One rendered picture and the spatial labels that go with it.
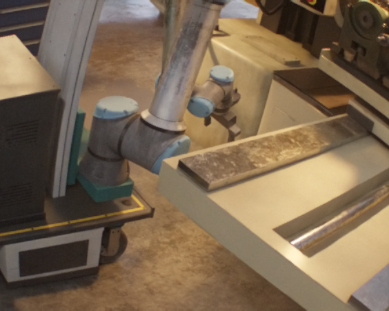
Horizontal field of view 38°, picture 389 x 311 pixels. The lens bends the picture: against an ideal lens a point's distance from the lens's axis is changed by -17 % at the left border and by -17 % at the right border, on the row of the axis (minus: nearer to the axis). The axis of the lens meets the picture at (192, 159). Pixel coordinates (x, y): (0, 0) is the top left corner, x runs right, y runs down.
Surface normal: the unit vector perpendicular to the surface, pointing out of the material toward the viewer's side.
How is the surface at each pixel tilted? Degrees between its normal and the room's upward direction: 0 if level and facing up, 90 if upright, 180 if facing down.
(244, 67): 90
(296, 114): 90
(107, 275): 0
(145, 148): 80
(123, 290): 0
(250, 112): 90
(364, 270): 0
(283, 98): 90
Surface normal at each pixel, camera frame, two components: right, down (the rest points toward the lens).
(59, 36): -0.78, 0.15
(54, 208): 0.23, -0.84
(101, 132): -0.47, 0.35
